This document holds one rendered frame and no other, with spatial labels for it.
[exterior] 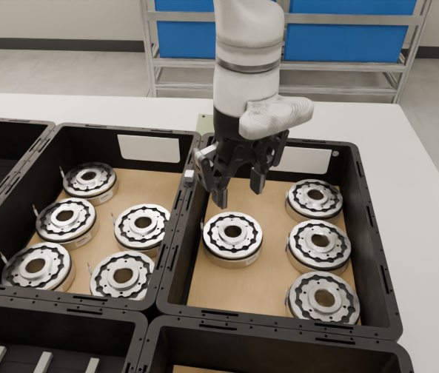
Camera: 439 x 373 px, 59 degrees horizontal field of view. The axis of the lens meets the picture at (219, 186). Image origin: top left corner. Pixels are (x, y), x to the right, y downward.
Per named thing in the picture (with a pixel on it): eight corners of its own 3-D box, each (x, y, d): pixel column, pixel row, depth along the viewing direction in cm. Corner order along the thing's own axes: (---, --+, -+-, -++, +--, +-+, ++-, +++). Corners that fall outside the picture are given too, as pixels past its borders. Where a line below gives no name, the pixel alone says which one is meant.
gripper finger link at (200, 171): (197, 145, 47) (210, 175, 52) (185, 153, 47) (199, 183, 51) (208, 156, 46) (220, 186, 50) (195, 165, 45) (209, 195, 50)
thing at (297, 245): (285, 222, 68) (286, 219, 68) (342, 222, 68) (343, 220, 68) (293, 269, 61) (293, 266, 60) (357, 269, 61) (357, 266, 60)
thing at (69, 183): (75, 162, 81) (75, 160, 81) (122, 166, 80) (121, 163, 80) (54, 195, 74) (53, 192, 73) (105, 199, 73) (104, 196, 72)
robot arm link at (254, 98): (249, 144, 39) (253, 88, 35) (195, 98, 46) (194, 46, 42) (317, 121, 43) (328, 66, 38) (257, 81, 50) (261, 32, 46)
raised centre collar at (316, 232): (303, 231, 66) (303, 229, 65) (331, 231, 66) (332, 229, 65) (307, 254, 62) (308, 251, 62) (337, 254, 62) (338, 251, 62)
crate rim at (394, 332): (203, 140, 78) (203, 131, 76) (354, 152, 75) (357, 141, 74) (154, 322, 48) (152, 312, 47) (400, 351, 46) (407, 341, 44)
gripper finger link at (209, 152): (219, 132, 48) (223, 144, 50) (189, 152, 47) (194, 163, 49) (229, 140, 46) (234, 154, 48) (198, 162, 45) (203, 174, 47)
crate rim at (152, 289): (62, 131, 81) (58, 121, 79) (203, 140, 78) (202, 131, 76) (-66, 296, 51) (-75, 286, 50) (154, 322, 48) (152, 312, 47)
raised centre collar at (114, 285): (115, 262, 61) (114, 259, 61) (144, 266, 60) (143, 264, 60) (101, 288, 57) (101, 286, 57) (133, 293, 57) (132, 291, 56)
